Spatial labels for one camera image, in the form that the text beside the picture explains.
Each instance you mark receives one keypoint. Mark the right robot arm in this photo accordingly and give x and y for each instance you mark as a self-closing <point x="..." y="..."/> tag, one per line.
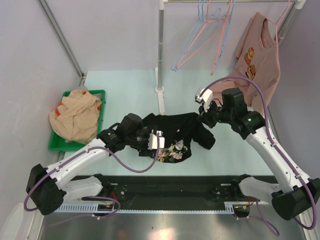
<point x="291" y="195"/>

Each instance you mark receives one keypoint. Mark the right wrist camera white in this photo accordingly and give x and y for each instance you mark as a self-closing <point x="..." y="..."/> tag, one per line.
<point x="204" y="98"/>

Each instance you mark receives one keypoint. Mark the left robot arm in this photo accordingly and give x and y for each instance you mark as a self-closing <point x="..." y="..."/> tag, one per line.
<point x="49" y="187"/>

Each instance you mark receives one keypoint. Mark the beige garment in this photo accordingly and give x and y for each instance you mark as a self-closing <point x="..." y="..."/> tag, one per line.
<point x="78" y="121"/>

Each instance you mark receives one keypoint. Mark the aluminium corner post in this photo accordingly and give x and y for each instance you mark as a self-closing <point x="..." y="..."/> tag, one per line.
<point x="48" y="13"/>

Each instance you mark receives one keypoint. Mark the black t-shirt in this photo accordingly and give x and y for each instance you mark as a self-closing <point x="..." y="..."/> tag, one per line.
<point x="178" y="132"/>

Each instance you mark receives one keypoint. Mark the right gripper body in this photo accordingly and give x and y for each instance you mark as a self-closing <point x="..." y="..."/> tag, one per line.
<point x="214" y="114"/>

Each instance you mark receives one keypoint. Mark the clothes rack metal frame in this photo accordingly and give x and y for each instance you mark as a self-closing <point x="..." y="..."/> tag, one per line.
<point x="203" y="60"/>

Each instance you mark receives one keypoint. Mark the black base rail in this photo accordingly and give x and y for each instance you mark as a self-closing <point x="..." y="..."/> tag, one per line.
<point x="173" y="193"/>

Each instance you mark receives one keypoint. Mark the green plastic bin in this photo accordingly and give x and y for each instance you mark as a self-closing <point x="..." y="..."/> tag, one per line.
<point x="57" y="143"/>

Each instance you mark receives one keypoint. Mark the pink wire hanger left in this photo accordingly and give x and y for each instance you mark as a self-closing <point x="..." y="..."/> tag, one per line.
<point x="222" y="34"/>

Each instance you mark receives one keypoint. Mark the white cable duct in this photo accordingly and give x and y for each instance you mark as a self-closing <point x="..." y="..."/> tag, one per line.
<point x="99" y="208"/>

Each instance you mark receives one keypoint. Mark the pink hanger holding shirt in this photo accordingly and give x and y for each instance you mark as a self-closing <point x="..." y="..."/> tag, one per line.
<point x="277" y="22"/>

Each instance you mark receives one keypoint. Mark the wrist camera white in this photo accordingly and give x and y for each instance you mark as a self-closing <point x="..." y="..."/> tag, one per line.
<point x="156" y="140"/>
<point x="204" y="98"/>

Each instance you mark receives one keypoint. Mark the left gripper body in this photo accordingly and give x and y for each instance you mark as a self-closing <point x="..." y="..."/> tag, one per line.
<point x="141" y="141"/>

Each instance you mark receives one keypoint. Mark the pink mario t-shirt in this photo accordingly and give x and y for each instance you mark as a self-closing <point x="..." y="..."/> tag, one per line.
<point x="257" y="55"/>

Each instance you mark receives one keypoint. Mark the blue wire hanger left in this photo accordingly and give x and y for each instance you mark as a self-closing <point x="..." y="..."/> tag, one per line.
<point x="206" y="26"/>

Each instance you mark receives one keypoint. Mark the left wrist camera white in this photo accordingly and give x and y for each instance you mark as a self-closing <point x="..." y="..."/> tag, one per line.
<point x="156" y="140"/>

